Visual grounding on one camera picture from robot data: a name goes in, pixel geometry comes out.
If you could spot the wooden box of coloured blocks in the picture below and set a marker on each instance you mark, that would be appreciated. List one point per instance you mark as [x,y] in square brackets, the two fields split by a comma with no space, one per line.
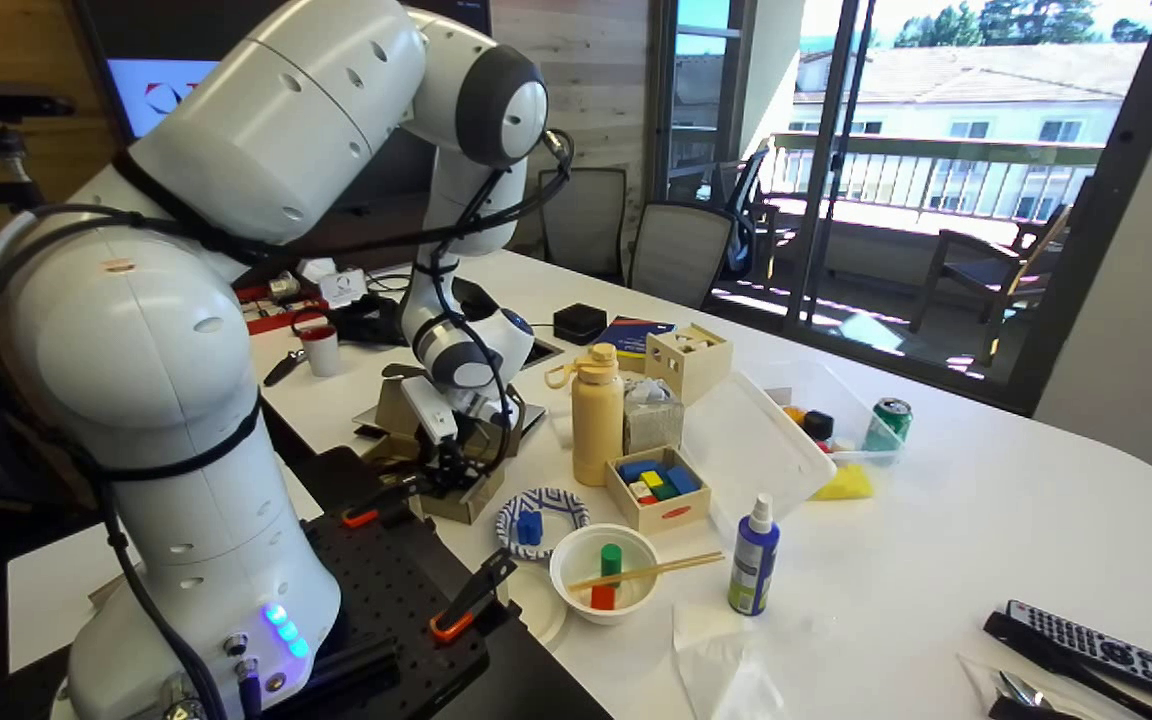
[661,484]

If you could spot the yellow orange round toy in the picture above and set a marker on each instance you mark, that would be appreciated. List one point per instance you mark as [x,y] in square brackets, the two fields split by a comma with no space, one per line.
[794,412]

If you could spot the blue spray bottle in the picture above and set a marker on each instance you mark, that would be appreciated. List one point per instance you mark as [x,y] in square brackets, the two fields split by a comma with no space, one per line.
[755,562]

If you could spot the white cup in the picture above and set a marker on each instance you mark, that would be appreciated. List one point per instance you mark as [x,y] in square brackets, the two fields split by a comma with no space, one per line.
[322,348]

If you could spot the black round toy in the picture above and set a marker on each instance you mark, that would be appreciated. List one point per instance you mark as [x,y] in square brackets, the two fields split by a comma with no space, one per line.
[819,425]

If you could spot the tan yellow water bottle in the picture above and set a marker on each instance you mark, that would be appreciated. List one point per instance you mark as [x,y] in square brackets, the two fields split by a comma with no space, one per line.
[597,422]

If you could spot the blue yellow textbook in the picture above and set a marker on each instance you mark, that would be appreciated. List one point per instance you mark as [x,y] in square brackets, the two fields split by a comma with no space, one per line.
[635,334]

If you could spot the outdoor patio chair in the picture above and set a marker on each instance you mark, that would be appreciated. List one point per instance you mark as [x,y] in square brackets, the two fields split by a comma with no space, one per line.
[981,272]

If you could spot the black camera on stand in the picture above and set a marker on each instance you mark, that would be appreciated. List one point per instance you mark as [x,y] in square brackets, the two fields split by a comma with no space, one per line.
[1,100]

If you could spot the wooden shape sorter box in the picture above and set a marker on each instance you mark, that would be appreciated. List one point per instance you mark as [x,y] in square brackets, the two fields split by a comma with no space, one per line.
[689,360]

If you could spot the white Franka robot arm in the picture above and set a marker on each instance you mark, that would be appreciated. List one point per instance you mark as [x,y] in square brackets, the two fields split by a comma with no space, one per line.
[188,334]

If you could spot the open brown cardboard box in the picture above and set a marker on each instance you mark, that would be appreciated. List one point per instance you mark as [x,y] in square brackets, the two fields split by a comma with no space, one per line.
[397,406]

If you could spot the wooden stick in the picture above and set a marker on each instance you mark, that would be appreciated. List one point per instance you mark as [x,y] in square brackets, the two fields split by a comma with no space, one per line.
[682,562]

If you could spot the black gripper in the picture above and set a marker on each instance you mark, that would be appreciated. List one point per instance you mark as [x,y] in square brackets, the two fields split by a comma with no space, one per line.
[469,425]

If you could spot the green drink can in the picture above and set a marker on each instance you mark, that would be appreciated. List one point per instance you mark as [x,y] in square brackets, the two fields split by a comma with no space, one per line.
[888,425]

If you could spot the clear plastic container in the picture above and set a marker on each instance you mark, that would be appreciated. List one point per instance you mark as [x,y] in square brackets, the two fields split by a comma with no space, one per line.
[652,417]

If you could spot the blue block on plate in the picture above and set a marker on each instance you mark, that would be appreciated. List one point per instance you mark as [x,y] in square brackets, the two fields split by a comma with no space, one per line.
[528,526]

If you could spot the black pouch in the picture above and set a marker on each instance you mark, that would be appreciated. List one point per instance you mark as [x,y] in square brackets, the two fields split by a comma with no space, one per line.
[368,323]

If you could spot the clear plastic bag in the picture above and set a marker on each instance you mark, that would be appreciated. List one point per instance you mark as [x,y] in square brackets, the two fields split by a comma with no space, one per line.
[729,664]

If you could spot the clear plastic bin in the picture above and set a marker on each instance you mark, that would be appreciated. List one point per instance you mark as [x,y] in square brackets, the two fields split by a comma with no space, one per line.
[771,444]

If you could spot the black marker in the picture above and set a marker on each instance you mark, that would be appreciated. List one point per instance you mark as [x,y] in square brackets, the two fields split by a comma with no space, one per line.
[283,370]

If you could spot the blue white patterned plate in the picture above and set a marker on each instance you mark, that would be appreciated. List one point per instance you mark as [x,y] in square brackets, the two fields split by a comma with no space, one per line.
[552,504]

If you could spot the white bowl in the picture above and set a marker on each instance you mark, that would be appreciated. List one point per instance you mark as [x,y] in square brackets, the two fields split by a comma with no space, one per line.
[600,573]

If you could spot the black smartphone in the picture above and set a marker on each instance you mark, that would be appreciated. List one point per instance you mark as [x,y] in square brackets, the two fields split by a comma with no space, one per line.
[543,348]

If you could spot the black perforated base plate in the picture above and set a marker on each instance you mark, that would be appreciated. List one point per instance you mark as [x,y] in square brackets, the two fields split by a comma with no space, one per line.
[391,586]

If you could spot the large wall monitor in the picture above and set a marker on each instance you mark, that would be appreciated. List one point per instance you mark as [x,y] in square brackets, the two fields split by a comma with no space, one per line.
[160,92]

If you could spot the small black box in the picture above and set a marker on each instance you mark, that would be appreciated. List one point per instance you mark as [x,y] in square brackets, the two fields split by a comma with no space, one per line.
[583,324]

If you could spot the red block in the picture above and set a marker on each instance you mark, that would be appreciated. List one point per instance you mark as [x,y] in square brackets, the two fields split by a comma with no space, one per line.
[600,595]

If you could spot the red tray box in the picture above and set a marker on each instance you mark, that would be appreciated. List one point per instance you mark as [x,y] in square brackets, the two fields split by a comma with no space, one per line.
[261,308]

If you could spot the black orange clamp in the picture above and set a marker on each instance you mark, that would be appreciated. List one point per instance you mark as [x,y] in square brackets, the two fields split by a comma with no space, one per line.
[473,598]
[382,504]

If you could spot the white charger block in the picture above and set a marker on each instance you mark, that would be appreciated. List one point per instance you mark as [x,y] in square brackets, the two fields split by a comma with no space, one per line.
[335,280]

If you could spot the yellow sponge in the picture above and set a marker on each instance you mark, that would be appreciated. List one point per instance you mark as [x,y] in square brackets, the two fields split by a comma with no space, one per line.
[845,484]

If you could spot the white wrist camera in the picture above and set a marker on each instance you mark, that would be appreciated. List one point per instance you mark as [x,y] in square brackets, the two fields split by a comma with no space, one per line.
[430,410]

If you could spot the green block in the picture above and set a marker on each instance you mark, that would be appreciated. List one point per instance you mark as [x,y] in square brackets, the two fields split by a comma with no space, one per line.
[610,557]

